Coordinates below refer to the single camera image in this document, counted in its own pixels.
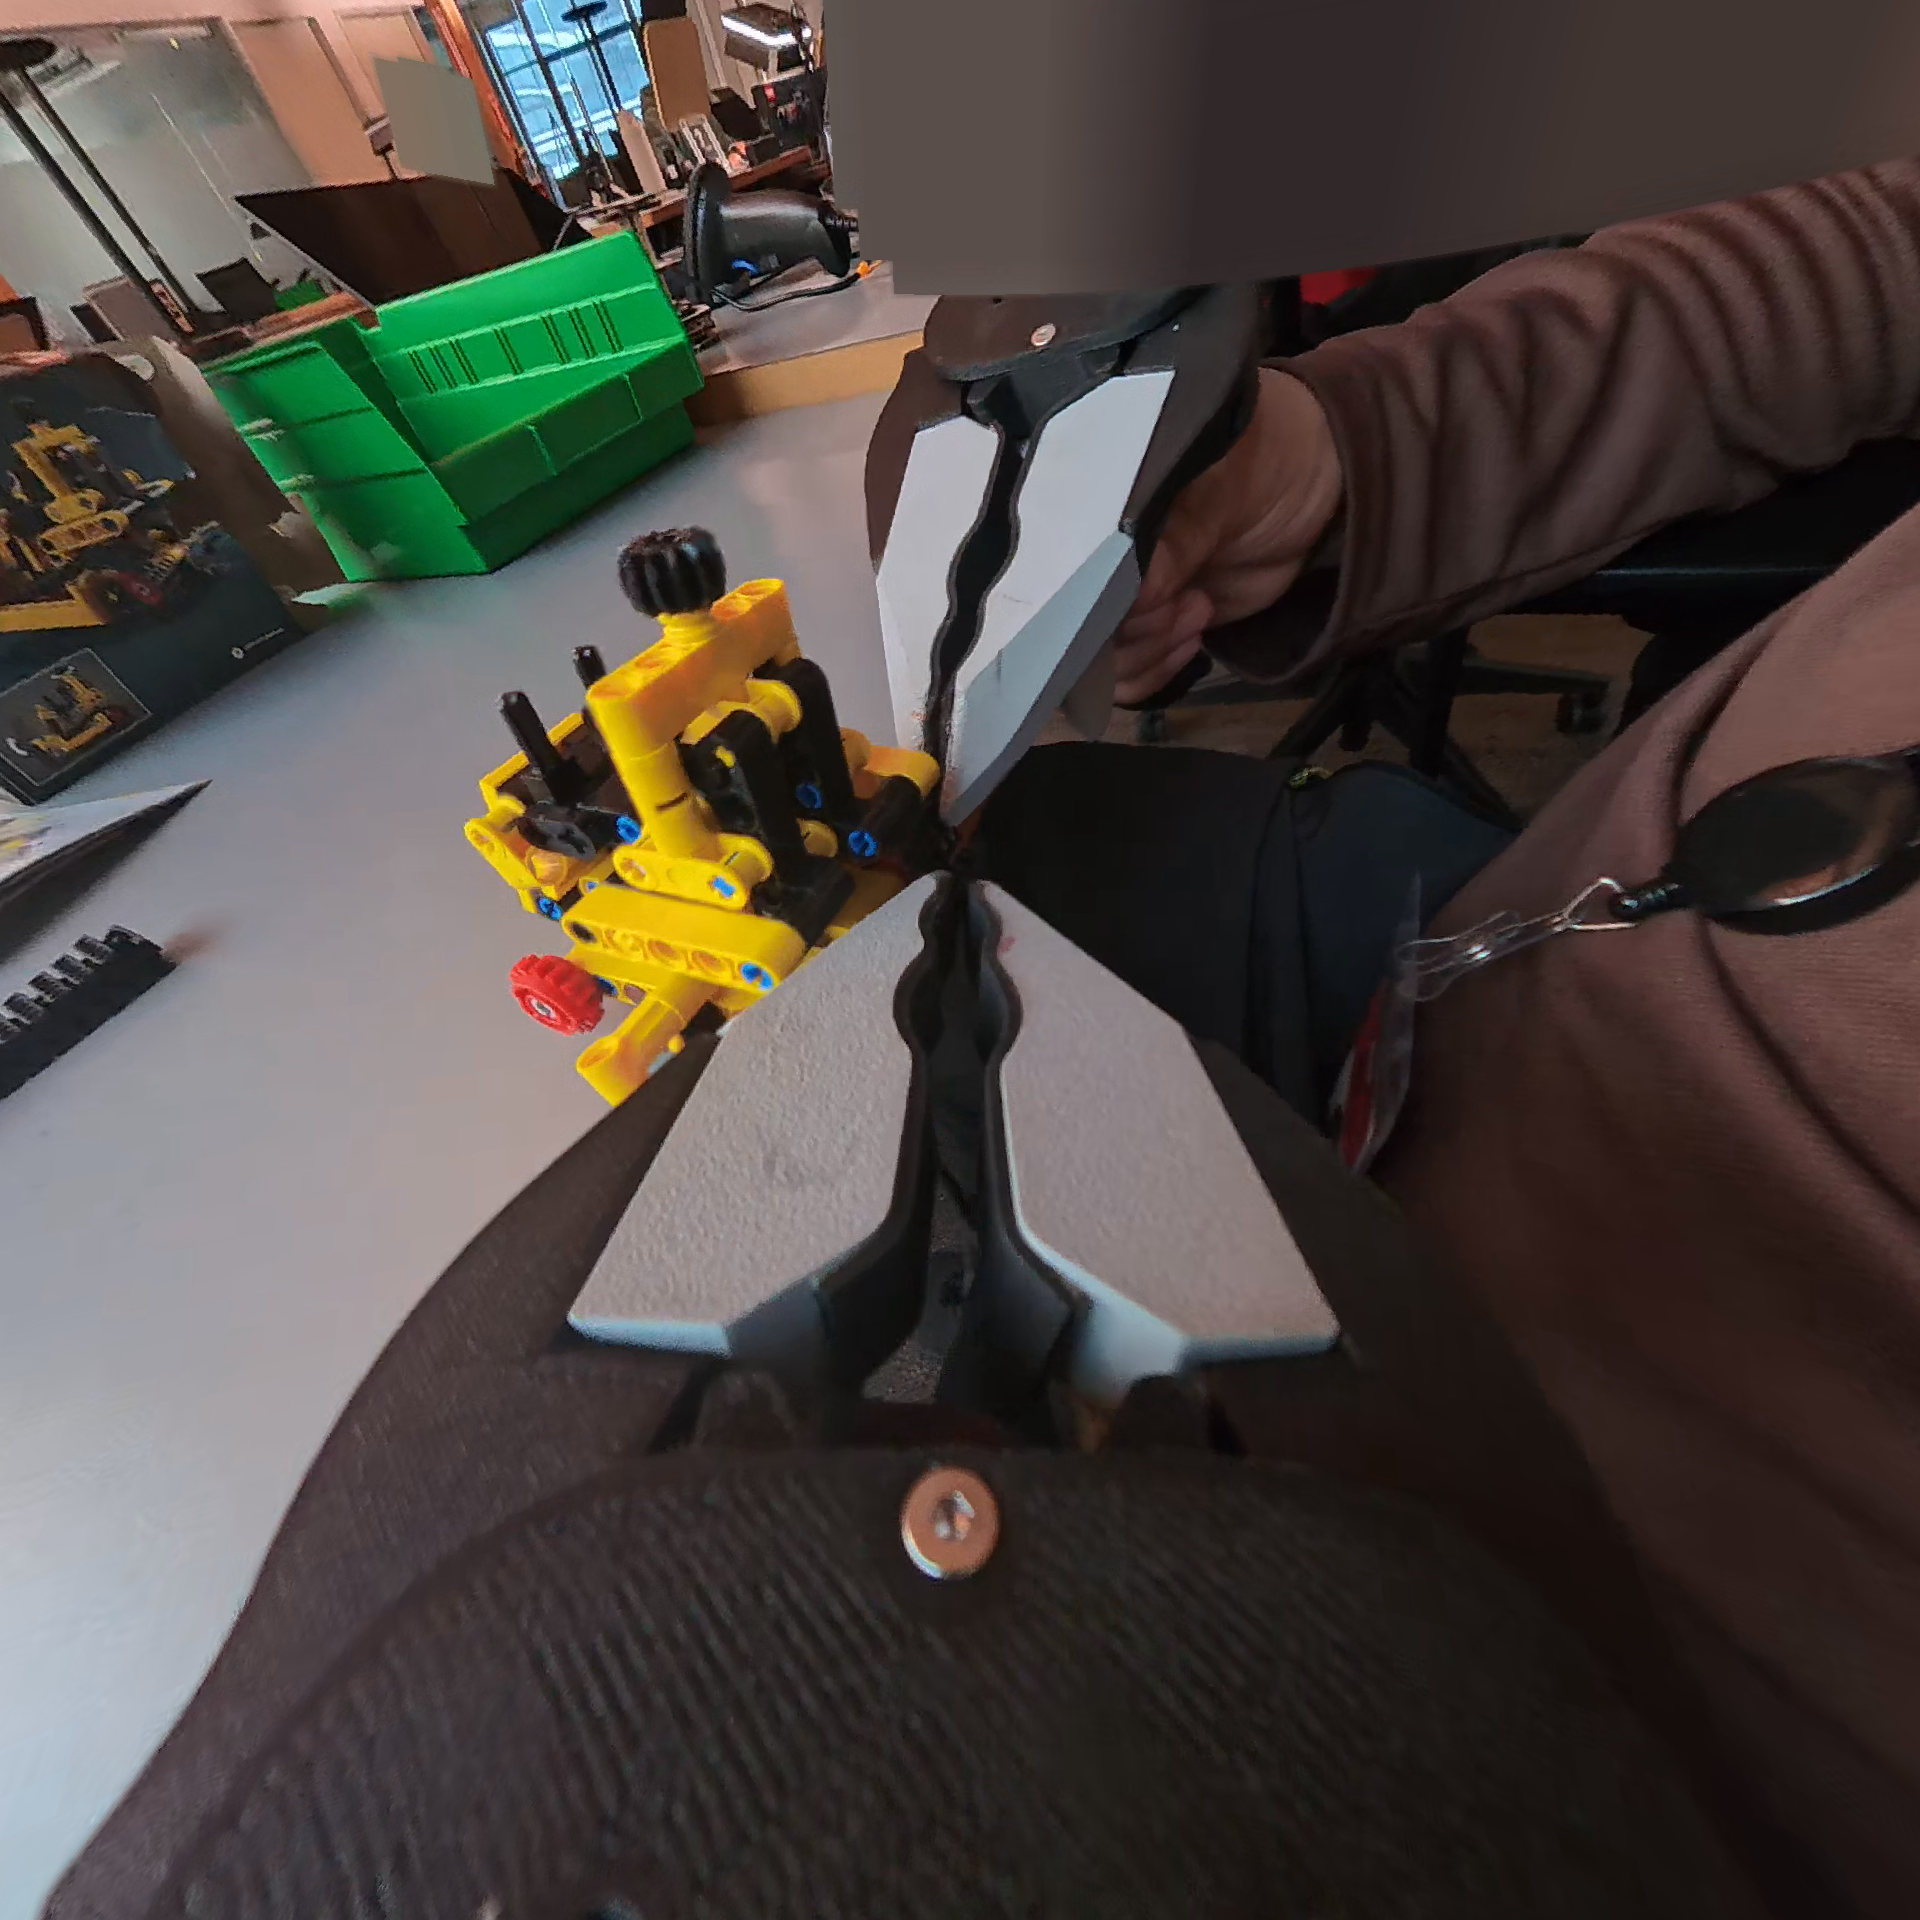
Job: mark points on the lego instruction booklet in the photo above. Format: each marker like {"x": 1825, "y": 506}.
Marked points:
{"x": 75, "y": 843}

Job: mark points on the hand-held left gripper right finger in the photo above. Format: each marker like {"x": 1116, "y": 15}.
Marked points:
{"x": 1155, "y": 1185}

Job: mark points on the black office chair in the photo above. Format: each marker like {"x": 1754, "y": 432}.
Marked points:
{"x": 1725, "y": 579}

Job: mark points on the person's right hand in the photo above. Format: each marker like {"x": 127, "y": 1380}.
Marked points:
{"x": 1252, "y": 510}

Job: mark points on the person's right forearm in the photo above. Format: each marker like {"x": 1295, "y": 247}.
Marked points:
{"x": 1574, "y": 374}

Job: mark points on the nested green storage bins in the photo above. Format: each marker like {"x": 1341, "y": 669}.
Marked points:
{"x": 511, "y": 405}

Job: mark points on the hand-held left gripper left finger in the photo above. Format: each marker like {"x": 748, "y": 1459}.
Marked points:
{"x": 750, "y": 1171}

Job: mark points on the black badge reel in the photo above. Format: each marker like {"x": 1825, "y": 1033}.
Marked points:
{"x": 1793, "y": 840}

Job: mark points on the yellow lego vehicle model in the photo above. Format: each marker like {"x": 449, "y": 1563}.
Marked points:
{"x": 674, "y": 901}

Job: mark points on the black lego track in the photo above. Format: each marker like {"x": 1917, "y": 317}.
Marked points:
{"x": 75, "y": 993}

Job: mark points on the black barcode scanner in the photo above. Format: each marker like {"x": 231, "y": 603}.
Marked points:
{"x": 742, "y": 224}

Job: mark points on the clear badge holder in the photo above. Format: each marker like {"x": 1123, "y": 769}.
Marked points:
{"x": 1373, "y": 1051}

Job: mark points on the dark brown panel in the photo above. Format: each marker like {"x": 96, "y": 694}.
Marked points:
{"x": 390, "y": 232}

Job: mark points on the lego set box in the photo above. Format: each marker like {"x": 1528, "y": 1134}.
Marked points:
{"x": 91, "y": 555}

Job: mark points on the person's brown sweater torso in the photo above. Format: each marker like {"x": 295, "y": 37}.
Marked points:
{"x": 1725, "y": 1350}

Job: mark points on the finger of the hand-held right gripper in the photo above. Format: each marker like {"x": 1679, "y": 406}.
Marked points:
{"x": 1072, "y": 540}
{"x": 927, "y": 524}

